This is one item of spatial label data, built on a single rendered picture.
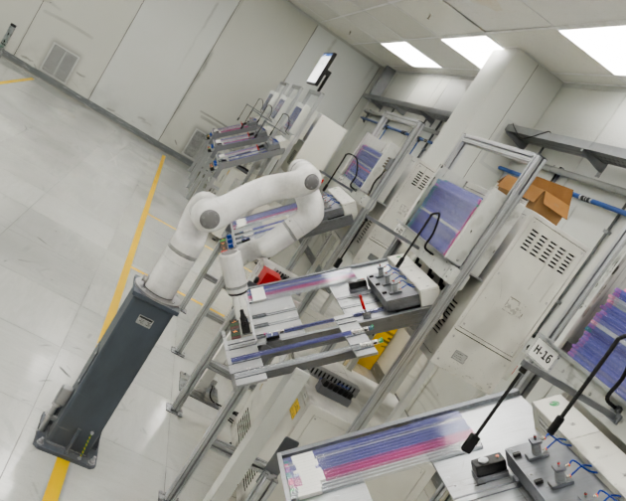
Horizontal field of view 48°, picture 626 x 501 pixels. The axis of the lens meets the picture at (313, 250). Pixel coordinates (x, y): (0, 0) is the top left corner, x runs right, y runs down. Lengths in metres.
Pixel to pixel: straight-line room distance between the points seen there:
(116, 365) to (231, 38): 8.96
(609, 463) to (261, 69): 10.08
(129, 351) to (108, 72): 8.91
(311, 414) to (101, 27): 9.16
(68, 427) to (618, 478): 1.95
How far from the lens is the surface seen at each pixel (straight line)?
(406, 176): 4.15
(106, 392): 2.76
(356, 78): 11.55
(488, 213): 2.73
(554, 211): 3.19
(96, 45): 11.37
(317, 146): 7.31
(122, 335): 2.66
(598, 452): 1.74
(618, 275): 2.01
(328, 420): 2.87
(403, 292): 2.81
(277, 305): 3.06
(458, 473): 1.83
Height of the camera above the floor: 1.52
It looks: 8 degrees down
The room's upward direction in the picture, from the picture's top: 33 degrees clockwise
